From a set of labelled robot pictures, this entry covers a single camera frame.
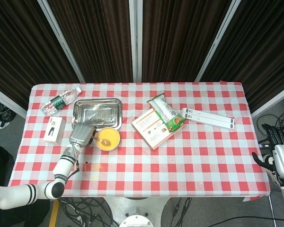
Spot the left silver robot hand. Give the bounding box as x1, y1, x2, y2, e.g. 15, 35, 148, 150
68, 124, 98, 147

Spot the metal spoon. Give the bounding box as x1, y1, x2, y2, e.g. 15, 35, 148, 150
91, 136, 111, 145

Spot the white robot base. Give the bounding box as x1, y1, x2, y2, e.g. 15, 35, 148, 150
104, 196, 171, 227

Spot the beige bowl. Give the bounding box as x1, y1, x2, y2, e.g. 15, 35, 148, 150
94, 127, 121, 151

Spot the stainless steel tray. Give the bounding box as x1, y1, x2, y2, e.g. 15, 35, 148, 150
71, 98, 123, 131

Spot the small white product box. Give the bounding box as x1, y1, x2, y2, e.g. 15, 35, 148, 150
43, 116, 67, 145

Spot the clear plastic water bottle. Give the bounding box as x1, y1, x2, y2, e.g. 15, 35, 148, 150
40, 87, 82, 116

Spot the flat box with orange print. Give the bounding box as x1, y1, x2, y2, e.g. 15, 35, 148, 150
131, 107, 186, 151

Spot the red white checked tablecloth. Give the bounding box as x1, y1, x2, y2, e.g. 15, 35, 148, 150
8, 81, 272, 198

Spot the black bulky object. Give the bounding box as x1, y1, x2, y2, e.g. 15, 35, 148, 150
0, 144, 15, 188

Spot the white folding stand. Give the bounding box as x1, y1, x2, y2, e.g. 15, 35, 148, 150
180, 107, 235, 130

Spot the green snack bag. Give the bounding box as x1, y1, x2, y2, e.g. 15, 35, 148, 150
146, 93, 189, 132

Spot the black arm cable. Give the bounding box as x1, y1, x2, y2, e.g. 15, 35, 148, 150
65, 146, 80, 180

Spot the black floor cable bundle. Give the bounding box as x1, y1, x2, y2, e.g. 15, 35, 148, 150
257, 99, 284, 145
59, 197, 120, 227
0, 96, 17, 130

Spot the white partition post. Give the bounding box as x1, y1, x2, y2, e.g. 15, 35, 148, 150
195, 0, 242, 82
250, 82, 284, 118
37, 0, 86, 83
0, 84, 28, 118
129, 0, 144, 83

